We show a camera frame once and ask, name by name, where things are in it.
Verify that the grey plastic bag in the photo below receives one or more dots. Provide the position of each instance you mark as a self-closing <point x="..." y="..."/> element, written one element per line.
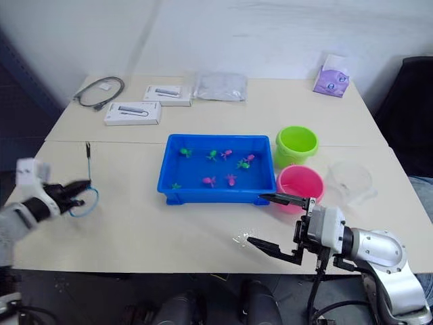
<point x="220" y="86"/>

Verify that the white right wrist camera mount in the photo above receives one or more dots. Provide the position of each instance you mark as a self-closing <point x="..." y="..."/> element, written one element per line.
<point x="326" y="227"/>

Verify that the pink plastic bucket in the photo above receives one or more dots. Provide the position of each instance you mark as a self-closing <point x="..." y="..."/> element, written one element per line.
<point x="287" y="203"/>

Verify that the green plastic bucket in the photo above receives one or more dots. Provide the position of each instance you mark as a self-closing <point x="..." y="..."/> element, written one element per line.
<point x="287" y="155"/>

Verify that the pink toy fish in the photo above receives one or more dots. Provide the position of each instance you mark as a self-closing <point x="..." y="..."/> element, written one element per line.
<point x="208" y="181"/>
<point x="227" y="154"/>
<point x="231" y="180"/>
<point x="250" y="157"/>

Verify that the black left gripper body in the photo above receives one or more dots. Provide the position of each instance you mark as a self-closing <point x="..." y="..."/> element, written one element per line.
<point x="61" y="199"/>

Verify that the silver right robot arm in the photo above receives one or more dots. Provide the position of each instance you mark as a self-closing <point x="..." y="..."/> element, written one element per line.
<point x="375" y="248"/>

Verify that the dark blue partition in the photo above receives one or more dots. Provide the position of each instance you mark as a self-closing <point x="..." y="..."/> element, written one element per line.
<point x="20" y="111"/>

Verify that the green toy fish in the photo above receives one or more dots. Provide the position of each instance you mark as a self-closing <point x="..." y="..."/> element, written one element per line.
<point x="243" y="165"/>
<point x="176" y="186"/>

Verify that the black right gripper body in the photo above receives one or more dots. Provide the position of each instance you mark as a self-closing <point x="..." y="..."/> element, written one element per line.
<point x="302" y="233"/>

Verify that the blue fish net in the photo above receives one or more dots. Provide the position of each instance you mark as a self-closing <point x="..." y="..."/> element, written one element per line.
<point x="89" y="162"/>

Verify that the purple tissue pack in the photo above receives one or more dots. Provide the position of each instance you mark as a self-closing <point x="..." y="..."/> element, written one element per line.
<point x="329" y="83"/>

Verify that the clear plastic cup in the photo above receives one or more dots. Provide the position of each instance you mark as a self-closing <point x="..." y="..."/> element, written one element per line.
<point x="352" y="189"/>

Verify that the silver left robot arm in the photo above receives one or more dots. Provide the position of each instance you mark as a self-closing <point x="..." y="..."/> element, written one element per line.
<point x="11" y="220"/>

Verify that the small white paper tag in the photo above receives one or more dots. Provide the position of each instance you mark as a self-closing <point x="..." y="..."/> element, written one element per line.
<point x="105" y="86"/>

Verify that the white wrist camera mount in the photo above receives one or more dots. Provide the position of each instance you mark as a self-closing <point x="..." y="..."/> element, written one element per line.
<point x="28" y="171"/>
<point x="326" y="227"/>

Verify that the blue plastic tub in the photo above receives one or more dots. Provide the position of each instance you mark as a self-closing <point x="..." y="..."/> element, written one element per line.
<point x="189" y="196"/>

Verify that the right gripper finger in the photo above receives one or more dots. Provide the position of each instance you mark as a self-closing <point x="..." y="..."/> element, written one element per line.
<point x="285" y="199"/>
<point x="274" y="250"/>

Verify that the dark rounded shape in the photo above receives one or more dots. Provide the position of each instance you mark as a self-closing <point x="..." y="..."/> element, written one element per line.
<point x="260" y="304"/>
<point x="182" y="309"/>

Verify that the white product box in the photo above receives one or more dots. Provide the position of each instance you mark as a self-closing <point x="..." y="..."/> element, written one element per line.
<point x="132" y="113"/>
<point x="167" y="94"/>

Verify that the person leg in jeans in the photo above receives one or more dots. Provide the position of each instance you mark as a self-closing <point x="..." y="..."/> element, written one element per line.
<point x="423" y="196"/>

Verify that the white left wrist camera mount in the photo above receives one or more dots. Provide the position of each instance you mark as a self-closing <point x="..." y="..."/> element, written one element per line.
<point x="28" y="171"/>

